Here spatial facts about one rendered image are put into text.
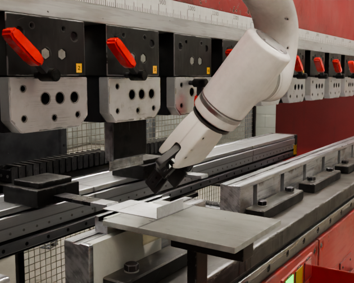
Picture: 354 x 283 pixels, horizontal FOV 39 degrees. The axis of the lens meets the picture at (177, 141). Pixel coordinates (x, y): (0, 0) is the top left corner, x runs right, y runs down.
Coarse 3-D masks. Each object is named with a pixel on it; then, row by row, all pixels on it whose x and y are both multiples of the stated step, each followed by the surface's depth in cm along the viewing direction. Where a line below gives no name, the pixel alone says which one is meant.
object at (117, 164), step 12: (144, 120) 99; (108, 132) 92; (120, 132) 94; (132, 132) 96; (144, 132) 100; (108, 144) 93; (120, 144) 94; (132, 144) 97; (144, 144) 100; (108, 156) 93; (120, 156) 94; (132, 156) 97; (120, 168) 96
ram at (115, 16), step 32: (0, 0) 67; (32, 0) 71; (64, 0) 76; (192, 0) 105; (224, 0) 116; (320, 0) 171; (352, 0) 203; (160, 32) 99; (192, 32) 106; (224, 32) 117; (320, 32) 173; (352, 32) 206
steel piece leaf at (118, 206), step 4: (128, 200) 103; (132, 200) 103; (136, 200) 103; (116, 204) 100; (120, 204) 100; (124, 204) 100; (128, 204) 100; (132, 204) 100; (104, 208) 97; (108, 208) 97; (112, 208) 97; (116, 208) 97; (120, 208) 97
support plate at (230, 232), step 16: (192, 208) 98; (208, 208) 98; (112, 224) 89; (128, 224) 88; (160, 224) 88; (176, 224) 88; (192, 224) 88; (208, 224) 88; (224, 224) 88; (240, 224) 88; (256, 224) 88; (272, 224) 88; (176, 240) 81; (192, 240) 80; (208, 240) 79; (224, 240) 79; (240, 240) 79
